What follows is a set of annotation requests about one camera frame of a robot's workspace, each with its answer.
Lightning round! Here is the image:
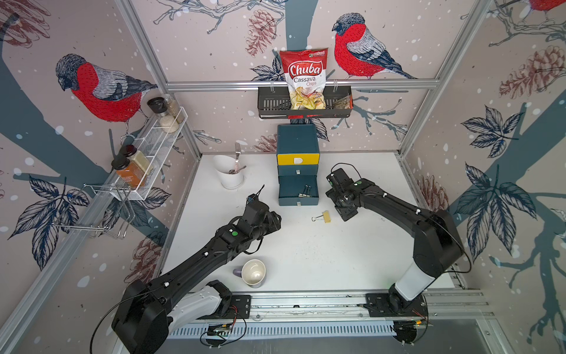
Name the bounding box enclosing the teal bottom drawer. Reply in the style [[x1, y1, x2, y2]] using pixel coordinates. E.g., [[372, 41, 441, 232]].
[[279, 176, 319, 207]]

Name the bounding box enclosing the teal drawer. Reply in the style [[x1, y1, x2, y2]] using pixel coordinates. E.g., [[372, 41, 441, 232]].
[[277, 165, 318, 176], [279, 176, 319, 207]]

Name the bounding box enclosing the yellow top drawer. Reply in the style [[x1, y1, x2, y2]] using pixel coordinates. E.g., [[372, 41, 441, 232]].
[[277, 153, 320, 166]]

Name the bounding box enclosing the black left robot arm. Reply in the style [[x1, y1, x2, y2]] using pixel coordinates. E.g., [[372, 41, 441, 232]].
[[111, 199, 282, 353]]

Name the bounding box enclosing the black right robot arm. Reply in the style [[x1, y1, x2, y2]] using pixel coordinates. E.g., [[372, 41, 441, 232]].
[[326, 168, 466, 314]]

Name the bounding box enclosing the teal mini drawer cabinet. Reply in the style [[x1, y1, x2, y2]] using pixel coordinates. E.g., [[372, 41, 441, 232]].
[[276, 123, 321, 178]]

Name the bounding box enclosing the white and purple mug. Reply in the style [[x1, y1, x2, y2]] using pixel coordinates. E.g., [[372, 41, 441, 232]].
[[232, 259, 267, 289]]

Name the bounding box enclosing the white utensil cup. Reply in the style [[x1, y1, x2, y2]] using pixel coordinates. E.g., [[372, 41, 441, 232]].
[[213, 155, 245, 190]]

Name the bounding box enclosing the metal fork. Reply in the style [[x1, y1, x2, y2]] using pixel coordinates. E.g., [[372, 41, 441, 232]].
[[228, 142, 242, 174]]

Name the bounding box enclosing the red cassava chips bag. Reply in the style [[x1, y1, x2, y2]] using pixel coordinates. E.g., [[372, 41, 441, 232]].
[[279, 48, 328, 110]]

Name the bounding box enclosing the beige spice jar black lid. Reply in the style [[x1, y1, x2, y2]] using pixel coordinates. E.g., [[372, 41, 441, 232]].
[[119, 145, 153, 175]]

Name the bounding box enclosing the orange spice jar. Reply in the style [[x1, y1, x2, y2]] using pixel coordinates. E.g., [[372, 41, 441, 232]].
[[111, 155, 146, 189]]

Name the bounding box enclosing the clear spice jar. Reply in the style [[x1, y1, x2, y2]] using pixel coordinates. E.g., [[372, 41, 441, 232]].
[[163, 94, 184, 123]]

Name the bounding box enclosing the white spice jar black lid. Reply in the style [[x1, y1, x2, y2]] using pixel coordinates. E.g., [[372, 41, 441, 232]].
[[147, 97, 179, 134]]

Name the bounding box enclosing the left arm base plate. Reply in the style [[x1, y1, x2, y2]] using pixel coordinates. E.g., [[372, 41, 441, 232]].
[[202, 295, 251, 319]]

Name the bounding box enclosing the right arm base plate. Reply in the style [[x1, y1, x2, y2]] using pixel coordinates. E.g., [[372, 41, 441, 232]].
[[361, 292, 428, 318]]

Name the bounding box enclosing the black wire wall basket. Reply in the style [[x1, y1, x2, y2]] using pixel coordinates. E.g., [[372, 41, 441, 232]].
[[257, 86, 353, 119]]

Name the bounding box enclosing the small electronics board with wires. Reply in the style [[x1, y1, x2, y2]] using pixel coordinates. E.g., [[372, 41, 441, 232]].
[[199, 319, 248, 348]]

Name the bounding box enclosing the white wire spice rack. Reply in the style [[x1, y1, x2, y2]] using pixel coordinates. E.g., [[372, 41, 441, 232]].
[[111, 109, 188, 201]]

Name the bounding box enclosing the metal wire rack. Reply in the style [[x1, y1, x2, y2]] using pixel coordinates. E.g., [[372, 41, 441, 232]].
[[52, 183, 136, 240]]

